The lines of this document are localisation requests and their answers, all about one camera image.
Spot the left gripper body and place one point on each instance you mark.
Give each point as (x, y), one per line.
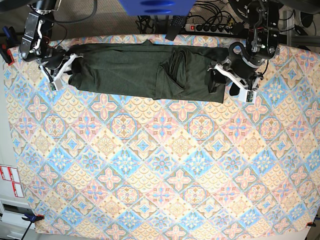
(242, 68)

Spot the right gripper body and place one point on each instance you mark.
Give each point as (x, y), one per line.
(50, 60)

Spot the dark green long-sleeve shirt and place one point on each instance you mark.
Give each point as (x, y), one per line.
(173, 72)

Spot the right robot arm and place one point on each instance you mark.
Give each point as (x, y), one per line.
(38, 26)

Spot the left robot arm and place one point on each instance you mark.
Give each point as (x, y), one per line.
(263, 37)

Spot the black remote keypad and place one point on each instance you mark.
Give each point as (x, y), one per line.
(177, 23)

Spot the blue plastic box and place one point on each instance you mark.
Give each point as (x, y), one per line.
(157, 7)

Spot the patterned tile tablecloth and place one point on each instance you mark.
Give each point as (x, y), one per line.
(118, 167)

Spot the red white label stickers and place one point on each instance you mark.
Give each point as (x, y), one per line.
(10, 183)

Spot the blue clamp bottom left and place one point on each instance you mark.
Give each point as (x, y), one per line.
(31, 219)

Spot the orange clamp bottom right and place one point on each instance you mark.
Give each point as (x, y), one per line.
(311, 224)

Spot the white cabinet drawer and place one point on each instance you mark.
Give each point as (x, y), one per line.
(12, 214)

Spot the white power strip red switch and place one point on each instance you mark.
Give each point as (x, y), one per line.
(207, 28)

